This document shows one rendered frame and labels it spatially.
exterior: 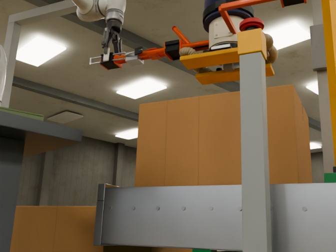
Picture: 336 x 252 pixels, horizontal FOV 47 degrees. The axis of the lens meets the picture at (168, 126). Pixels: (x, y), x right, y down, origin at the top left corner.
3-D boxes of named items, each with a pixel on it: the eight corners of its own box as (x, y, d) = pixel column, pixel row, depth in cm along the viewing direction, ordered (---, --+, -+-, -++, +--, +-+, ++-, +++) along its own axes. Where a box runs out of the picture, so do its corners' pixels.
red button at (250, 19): (266, 38, 113) (266, 26, 114) (261, 27, 107) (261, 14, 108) (242, 42, 116) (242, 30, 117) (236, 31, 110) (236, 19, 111)
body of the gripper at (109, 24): (116, 17, 194) (114, 34, 191) (124, 26, 201) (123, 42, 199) (103, 20, 197) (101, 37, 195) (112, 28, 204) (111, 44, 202)
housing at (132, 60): (144, 64, 190) (144, 56, 191) (137, 58, 184) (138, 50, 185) (131, 66, 192) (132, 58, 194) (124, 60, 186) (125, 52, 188)
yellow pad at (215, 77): (274, 76, 173) (274, 65, 174) (270, 67, 164) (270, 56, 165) (202, 85, 186) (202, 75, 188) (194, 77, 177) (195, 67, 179)
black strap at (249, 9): (258, 29, 178) (258, 21, 180) (247, 2, 158) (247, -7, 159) (211, 38, 187) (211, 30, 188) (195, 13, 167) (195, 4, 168)
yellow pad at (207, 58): (267, 58, 156) (266, 47, 158) (262, 47, 147) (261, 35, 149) (187, 70, 170) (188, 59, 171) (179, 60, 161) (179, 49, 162)
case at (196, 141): (314, 212, 155) (308, 116, 166) (299, 204, 120) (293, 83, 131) (177, 211, 181) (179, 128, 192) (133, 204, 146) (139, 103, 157)
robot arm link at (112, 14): (127, 16, 203) (126, 26, 201) (112, 19, 207) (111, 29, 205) (117, 7, 195) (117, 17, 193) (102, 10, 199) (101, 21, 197)
